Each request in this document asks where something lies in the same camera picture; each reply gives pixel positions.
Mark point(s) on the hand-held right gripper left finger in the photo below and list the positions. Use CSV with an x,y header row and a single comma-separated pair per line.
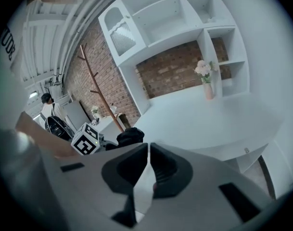
x,y
122,172

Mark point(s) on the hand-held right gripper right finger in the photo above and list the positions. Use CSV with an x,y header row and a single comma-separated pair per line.
x,y
172,174

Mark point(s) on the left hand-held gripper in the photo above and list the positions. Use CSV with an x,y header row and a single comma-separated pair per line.
x,y
85,141

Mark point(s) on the black cloth item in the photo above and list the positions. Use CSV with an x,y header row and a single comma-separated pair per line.
x,y
130,136

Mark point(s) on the person's left forearm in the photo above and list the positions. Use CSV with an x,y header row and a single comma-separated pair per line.
x,y
42,136

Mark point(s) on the white cabinet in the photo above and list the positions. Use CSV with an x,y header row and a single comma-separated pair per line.
x,y
107,129

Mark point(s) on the white desk with hutch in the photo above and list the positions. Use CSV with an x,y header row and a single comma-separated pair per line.
x,y
196,119

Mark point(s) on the grey metal cabinet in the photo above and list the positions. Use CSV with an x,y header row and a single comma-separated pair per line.
x,y
76,114

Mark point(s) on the white vase with white flowers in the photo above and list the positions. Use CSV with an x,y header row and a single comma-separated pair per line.
x,y
95,111

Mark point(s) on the wooden coat rack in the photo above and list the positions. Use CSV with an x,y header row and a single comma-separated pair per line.
x,y
98,90

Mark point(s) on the ceiling light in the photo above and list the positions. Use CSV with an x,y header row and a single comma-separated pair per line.
x,y
33,94

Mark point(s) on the pink vase with flowers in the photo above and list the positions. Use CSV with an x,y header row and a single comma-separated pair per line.
x,y
206,80

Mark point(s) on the person's light shirt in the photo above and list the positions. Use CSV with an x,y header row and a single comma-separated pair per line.
x,y
4,80

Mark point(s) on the white ceiling pipes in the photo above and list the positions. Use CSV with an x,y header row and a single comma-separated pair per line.
x,y
69,40

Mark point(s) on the white glass cabinet door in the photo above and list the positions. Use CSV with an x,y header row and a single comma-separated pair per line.
x,y
119,30

